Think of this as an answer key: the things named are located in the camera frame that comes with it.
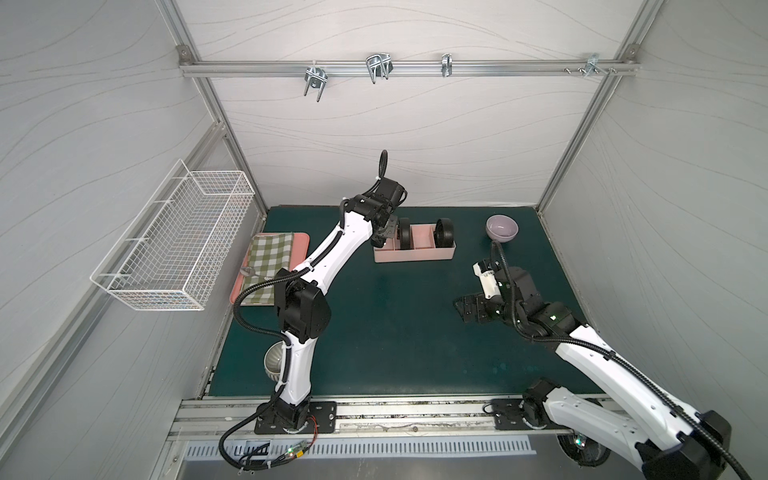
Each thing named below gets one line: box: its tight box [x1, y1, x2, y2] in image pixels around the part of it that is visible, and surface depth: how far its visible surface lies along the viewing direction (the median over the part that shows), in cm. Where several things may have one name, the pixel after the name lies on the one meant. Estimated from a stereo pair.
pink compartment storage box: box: [373, 223, 457, 263], surface depth 106 cm
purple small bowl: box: [486, 214, 519, 242], surface depth 110 cm
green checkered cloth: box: [240, 233, 293, 306], surface depth 109 cm
